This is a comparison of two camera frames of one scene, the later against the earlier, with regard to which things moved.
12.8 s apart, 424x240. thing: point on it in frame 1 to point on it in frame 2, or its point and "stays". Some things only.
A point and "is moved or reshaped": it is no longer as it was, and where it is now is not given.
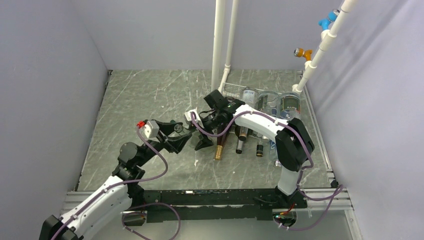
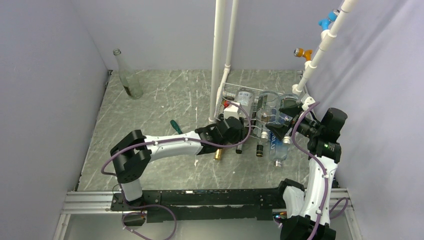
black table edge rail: [231, 206] stays
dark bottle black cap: [259, 150] stays
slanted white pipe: [326, 36] stays
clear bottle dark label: [226, 139] is moved or reshaped
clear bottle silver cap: [269, 103] stays
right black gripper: [203, 143] to [281, 130]
